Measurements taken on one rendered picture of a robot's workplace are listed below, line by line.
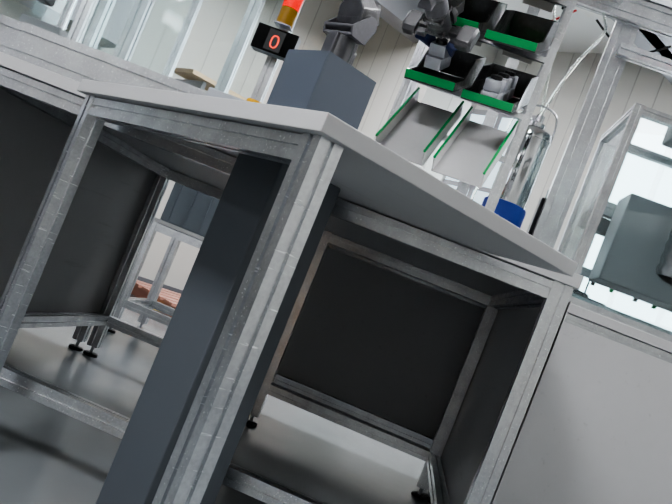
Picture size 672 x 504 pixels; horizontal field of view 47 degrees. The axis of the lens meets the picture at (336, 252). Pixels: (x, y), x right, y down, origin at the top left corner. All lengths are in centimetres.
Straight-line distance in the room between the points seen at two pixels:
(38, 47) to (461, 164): 109
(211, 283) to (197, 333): 10
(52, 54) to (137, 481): 107
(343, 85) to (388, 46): 534
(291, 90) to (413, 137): 50
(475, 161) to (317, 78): 59
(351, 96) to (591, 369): 128
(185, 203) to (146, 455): 257
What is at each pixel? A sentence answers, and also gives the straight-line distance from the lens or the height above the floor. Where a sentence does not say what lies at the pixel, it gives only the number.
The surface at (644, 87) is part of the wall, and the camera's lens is 602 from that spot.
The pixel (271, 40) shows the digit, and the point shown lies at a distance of 224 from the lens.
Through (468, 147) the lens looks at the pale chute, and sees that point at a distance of 204.
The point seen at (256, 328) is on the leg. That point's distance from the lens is 111.
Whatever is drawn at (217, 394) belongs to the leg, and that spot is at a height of 44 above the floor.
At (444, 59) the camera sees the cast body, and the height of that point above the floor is 126.
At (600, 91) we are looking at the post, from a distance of 325.
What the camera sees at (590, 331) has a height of 80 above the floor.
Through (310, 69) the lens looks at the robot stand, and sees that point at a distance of 158.
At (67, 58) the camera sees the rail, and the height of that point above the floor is 91.
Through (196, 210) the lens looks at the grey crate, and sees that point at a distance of 401.
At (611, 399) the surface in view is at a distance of 254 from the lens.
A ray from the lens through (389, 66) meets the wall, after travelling 678.
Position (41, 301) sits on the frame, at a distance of 285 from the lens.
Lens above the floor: 65
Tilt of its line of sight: 2 degrees up
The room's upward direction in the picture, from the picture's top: 22 degrees clockwise
